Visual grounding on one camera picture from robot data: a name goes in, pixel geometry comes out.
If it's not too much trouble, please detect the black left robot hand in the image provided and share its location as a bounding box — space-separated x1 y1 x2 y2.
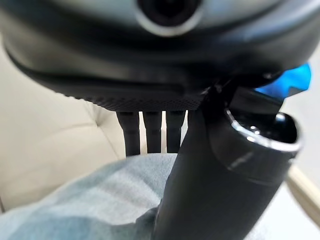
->
0 0 320 240

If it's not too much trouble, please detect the cream leather sofa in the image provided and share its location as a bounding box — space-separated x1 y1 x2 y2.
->
0 46 320 227

